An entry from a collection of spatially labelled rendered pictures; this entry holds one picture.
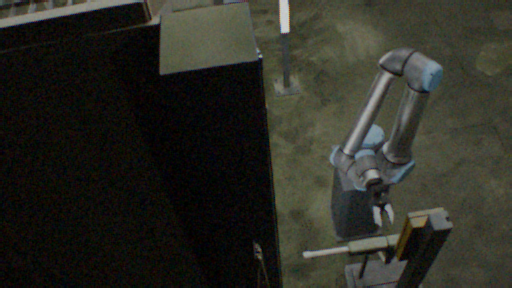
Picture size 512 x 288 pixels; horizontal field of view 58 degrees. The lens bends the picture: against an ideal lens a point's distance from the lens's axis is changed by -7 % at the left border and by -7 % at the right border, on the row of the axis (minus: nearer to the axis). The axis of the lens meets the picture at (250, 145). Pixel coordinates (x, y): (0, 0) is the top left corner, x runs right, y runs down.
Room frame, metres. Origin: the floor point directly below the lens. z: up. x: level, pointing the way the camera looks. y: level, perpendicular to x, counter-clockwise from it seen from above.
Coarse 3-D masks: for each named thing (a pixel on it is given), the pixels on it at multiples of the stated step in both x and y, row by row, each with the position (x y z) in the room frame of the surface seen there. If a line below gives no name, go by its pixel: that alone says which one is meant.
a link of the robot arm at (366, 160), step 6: (366, 150) 1.22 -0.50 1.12; (372, 150) 1.22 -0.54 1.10; (360, 156) 1.20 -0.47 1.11; (366, 156) 1.19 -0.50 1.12; (372, 156) 1.19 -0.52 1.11; (360, 162) 1.17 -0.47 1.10; (366, 162) 1.16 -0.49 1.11; (372, 162) 1.15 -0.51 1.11; (360, 168) 1.15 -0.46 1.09; (366, 168) 1.13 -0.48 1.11; (372, 168) 1.12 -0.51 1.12; (378, 168) 1.12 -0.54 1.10; (360, 174) 1.12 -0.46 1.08
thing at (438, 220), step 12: (432, 216) 0.59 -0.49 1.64; (444, 216) 0.59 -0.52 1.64; (432, 228) 0.56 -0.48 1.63; (444, 228) 0.55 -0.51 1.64; (420, 240) 0.59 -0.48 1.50; (432, 240) 0.55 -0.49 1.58; (444, 240) 0.55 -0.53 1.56; (420, 252) 0.56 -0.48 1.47; (432, 252) 0.55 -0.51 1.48; (408, 264) 0.59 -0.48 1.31; (420, 264) 0.55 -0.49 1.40; (408, 276) 0.56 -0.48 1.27; (420, 276) 0.55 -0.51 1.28
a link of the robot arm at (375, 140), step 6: (372, 126) 1.50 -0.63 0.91; (372, 132) 1.46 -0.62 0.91; (378, 132) 1.46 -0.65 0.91; (366, 138) 1.43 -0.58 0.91; (372, 138) 1.43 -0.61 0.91; (378, 138) 1.42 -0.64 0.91; (384, 138) 1.44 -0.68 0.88; (366, 144) 1.40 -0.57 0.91; (372, 144) 1.39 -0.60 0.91; (378, 144) 1.39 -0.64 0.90; (384, 144) 1.39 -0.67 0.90; (360, 150) 1.41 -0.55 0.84; (378, 150) 1.37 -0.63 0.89
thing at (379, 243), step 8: (368, 240) 0.78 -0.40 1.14; (376, 240) 0.77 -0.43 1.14; (384, 240) 0.77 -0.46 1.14; (392, 240) 0.76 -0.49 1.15; (336, 248) 0.77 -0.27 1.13; (344, 248) 0.76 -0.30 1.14; (352, 248) 0.75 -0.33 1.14; (360, 248) 0.75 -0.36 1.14; (368, 248) 0.74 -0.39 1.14; (376, 248) 0.74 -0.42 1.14; (384, 248) 0.74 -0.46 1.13; (392, 248) 0.75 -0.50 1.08; (304, 256) 0.76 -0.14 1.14; (312, 256) 0.75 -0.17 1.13; (320, 256) 0.75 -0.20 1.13; (392, 256) 0.75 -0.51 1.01
